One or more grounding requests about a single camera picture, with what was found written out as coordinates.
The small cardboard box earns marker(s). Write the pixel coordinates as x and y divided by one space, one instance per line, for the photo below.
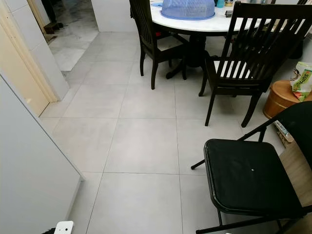
283 132

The round white dining table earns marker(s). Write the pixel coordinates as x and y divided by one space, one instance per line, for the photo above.
204 27

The light grey appliance side panel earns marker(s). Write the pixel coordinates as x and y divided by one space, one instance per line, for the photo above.
34 175

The teal bottle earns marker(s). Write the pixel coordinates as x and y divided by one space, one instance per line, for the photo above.
220 3

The blue mesh food cover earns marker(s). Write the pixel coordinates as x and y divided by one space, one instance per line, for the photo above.
188 9

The black folding chair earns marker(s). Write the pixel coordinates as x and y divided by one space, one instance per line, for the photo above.
248 178

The round brown wooden stool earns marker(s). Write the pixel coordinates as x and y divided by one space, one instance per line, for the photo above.
279 100

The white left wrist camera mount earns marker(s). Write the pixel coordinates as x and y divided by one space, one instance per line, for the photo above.
64 227

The cream door frame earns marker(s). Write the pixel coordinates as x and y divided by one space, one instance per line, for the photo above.
24 63

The light wooden table top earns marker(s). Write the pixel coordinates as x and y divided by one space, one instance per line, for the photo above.
300 168

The dark wooden slat-back chair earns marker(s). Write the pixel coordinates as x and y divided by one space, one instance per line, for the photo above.
146 31
256 53

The person's dark legs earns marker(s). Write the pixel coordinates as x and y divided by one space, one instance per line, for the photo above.
51 14

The green snack bag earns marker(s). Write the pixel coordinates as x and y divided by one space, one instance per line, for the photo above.
302 80

